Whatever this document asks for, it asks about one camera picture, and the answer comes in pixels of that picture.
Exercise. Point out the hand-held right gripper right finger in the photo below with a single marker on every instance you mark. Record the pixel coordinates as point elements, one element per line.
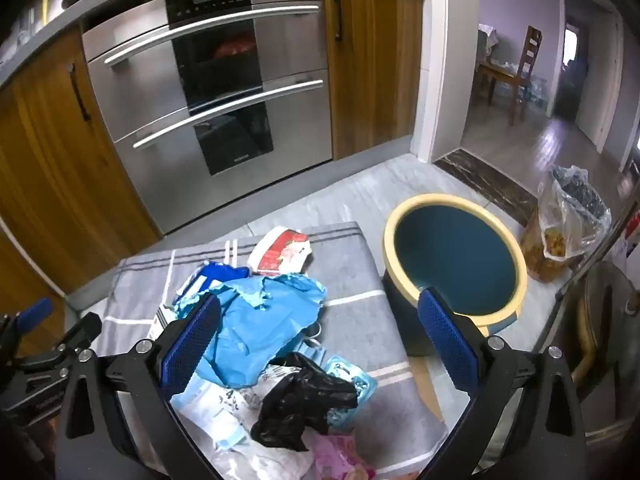
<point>450,335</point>

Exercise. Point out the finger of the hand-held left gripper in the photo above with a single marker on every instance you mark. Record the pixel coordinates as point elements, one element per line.
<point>82,330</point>
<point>35,311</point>

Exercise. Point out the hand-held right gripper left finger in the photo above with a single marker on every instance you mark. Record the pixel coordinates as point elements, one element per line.
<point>190,340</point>

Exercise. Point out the white barcode box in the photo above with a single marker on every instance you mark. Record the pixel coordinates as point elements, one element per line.
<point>161,322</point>

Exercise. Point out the light blue plastic bag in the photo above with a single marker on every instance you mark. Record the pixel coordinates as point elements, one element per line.
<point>260,320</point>

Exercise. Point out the blue and white packet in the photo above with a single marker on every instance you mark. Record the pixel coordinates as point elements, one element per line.
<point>220,272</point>

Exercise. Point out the blue bin with yellow rim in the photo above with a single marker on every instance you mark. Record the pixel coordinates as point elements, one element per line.
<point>450,240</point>

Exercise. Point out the teal blister pack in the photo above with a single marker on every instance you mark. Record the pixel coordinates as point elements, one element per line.
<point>357,385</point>

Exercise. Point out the blue face mask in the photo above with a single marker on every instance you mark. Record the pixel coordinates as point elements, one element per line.
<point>310,352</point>

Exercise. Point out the red and white wrapper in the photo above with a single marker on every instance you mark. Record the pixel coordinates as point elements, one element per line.
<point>280,255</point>

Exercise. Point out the black plastic bag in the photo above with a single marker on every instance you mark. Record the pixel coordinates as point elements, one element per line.
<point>300,400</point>

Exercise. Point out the white paper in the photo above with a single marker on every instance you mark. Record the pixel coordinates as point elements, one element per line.
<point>265,465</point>

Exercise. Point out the pink wrapper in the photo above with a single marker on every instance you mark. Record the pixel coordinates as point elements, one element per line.
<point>345,460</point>

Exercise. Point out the tan wooden board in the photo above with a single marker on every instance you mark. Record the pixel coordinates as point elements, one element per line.
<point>427,390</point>

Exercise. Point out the waste bin with clear liner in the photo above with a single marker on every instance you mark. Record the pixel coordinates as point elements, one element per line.
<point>550,245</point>

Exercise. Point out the wide wooden cabinet door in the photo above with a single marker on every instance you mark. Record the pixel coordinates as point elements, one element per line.
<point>45,160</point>

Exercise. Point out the stainless steel built-in oven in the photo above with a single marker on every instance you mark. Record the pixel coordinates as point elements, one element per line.
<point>140,110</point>

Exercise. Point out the pack of water bottles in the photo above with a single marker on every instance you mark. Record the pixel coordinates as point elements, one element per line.
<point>505,91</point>

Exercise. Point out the white interior door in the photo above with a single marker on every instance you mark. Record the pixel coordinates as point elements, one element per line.
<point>595,120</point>

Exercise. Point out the narrow wooden cabinet door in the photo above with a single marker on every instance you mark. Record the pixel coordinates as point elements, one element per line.
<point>375,70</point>

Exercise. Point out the wooden dining chair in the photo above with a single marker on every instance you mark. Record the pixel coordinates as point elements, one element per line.
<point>530,55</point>

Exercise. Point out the white cloth bundle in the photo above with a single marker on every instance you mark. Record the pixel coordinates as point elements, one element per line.
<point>490,37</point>

